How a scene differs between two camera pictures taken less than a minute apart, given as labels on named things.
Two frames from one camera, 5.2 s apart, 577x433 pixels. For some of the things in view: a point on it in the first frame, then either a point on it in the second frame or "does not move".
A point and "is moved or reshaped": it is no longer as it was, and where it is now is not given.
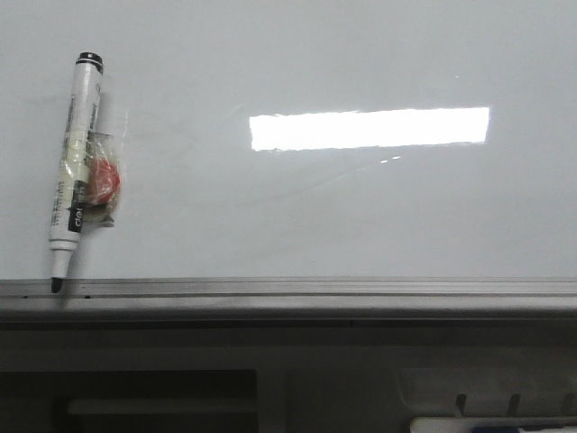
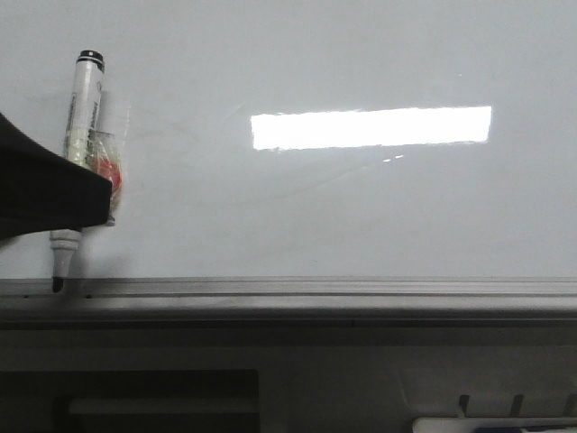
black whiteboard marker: x=67 y=219 is moved or reshaped
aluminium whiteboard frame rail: x=453 y=299 does not move
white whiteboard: x=301 y=140 does not move
